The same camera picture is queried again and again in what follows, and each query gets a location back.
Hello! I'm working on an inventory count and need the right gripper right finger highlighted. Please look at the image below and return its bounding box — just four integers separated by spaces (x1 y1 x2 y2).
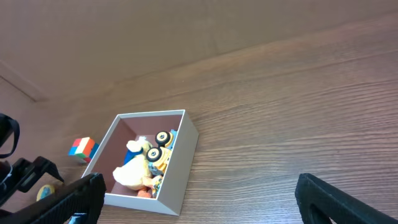
295 173 397 224

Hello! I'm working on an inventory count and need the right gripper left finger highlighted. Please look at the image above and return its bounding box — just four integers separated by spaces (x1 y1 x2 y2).
1 173 106 224

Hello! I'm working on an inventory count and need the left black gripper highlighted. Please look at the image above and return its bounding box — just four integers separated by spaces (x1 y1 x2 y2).
1 156 65 205

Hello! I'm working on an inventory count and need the yellow disc wooden handle toy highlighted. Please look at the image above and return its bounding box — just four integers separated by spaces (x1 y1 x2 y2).
36 184 56 202

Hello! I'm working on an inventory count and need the multicoloured puzzle cube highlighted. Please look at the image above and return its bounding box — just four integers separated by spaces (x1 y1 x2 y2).
68 137 99 163

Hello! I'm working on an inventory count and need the yellow plush duck blue scarf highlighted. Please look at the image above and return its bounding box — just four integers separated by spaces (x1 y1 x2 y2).
113 136 156 198

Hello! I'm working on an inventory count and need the yellow blue toy truck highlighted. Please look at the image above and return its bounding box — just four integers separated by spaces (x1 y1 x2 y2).
146 129 177 176

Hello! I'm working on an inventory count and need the round gold coin toy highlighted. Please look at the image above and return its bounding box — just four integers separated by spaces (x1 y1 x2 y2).
151 175 163 198

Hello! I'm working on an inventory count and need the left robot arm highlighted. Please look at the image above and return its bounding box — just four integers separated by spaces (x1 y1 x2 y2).
1 113 65 205

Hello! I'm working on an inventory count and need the white box maroon interior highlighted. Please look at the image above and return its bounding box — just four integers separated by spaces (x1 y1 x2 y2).
83 110 199 216

